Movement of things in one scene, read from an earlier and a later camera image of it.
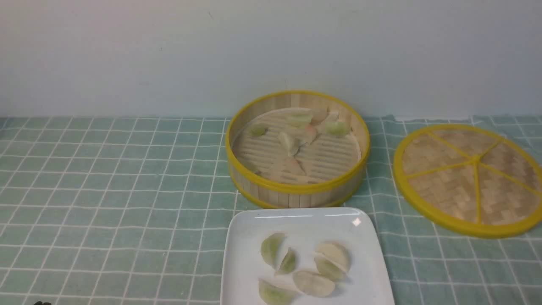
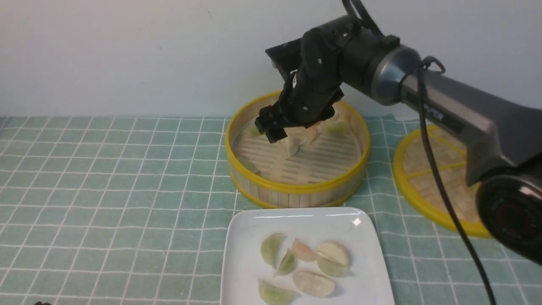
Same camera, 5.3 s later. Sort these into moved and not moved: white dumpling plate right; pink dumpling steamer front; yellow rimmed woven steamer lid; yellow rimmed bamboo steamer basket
Moved: pink dumpling steamer front
Not moved: white dumpling plate right; yellow rimmed woven steamer lid; yellow rimmed bamboo steamer basket
